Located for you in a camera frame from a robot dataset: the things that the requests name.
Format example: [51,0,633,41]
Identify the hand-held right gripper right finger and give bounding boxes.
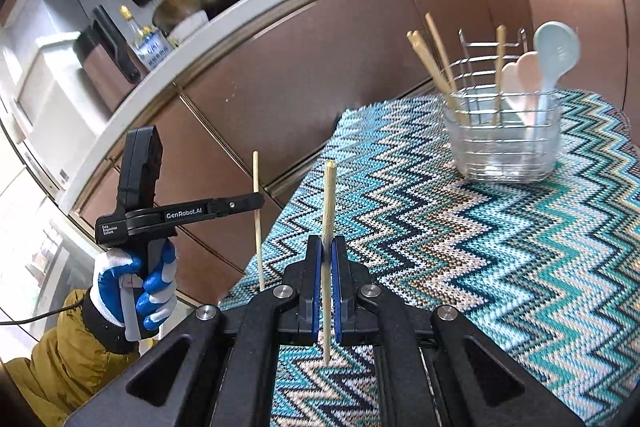
[331,236,588,427]

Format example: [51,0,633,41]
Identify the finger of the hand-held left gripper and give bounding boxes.
[207,193,265,220]

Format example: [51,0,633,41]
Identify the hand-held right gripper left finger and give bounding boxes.
[65,235,322,427]

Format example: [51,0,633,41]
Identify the wooden chopstick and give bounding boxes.
[492,25,507,126]
[424,12,460,108]
[252,151,266,293]
[321,160,337,366]
[406,32,468,126]
[414,29,472,125]

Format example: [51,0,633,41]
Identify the wire utensil holder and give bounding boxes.
[442,27,566,184]

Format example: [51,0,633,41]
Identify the pink spoon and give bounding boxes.
[500,51,543,125]

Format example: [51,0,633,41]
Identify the light blue spoon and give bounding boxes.
[525,21,582,148]

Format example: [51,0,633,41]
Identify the person's left forearm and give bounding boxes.
[10,287,161,427]

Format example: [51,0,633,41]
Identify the person's left hand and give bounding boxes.
[90,239,178,333]

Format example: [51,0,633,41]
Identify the brown and black knife block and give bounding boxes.
[74,5,143,112]

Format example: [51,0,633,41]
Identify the zigzag knitted table cloth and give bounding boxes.
[220,89,640,427]

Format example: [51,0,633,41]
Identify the clear glass bottle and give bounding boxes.
[119,5,176,70]

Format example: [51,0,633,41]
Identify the white appliance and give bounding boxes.
[0,32,96,208]

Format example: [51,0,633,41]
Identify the brown kitchen cabinets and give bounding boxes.
[65,0,640,308]

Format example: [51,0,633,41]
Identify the black cable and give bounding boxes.
[0,302,86,325]

